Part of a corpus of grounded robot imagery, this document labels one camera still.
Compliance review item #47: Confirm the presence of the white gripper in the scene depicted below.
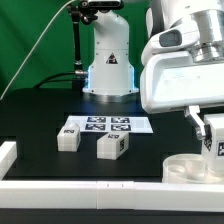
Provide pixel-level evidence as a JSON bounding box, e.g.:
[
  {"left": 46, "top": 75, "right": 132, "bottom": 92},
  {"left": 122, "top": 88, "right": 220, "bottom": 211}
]
[{"left": 140, "top": 51, "right": 224, "bottom": 140}]

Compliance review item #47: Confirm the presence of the white cable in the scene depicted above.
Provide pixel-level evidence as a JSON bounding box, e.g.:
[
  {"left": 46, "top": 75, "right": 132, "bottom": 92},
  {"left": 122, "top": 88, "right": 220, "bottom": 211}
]
[{"left": 0, "top": 0, "right": 76, "bottom": 101}]

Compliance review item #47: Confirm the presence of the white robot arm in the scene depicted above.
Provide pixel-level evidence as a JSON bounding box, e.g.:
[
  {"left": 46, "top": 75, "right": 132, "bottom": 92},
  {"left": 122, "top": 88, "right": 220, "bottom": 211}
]
[{"left": 83, "top": 0, "right": 224, "bottom": 140}]

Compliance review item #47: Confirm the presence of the white left fence rail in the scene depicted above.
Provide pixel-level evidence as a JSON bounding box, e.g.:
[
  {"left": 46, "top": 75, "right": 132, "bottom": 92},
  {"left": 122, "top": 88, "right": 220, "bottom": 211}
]
[{"left": 0, "top": 141, "right": 17, "bottom": 181}]

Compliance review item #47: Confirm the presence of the white front fence rail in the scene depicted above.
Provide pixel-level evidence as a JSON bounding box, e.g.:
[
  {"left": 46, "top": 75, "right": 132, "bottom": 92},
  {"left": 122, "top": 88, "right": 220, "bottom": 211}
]
[{"left": 0, "top": 181, "right": 224, "bottom": 212}]

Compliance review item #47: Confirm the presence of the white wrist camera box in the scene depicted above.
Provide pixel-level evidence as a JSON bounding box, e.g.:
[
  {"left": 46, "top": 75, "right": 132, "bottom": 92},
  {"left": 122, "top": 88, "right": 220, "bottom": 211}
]
[{"left": 140, "top": 28, "right": 188, "bottom": 66}]

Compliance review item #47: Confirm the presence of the black cable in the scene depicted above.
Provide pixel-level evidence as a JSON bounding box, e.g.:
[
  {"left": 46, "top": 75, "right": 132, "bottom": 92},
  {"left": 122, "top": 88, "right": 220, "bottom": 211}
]
[{"left": 33, "top": 71, "right": 90, "bottom": 90}]

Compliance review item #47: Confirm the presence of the white fence rail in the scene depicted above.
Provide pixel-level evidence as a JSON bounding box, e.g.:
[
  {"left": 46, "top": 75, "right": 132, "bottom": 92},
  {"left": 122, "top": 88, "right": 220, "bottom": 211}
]
[
  {"left": 0, "top": 181, "right": 224, "bottom": 212},
  {"left": 0, "top": 141, "right": 17, "bottom": 181}
]

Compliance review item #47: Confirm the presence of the white marker sheet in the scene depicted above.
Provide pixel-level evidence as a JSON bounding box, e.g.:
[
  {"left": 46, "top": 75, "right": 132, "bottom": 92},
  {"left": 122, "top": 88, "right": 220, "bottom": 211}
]
[{"left": 65, "top": 116, "right": 153, "bottom": 133}]

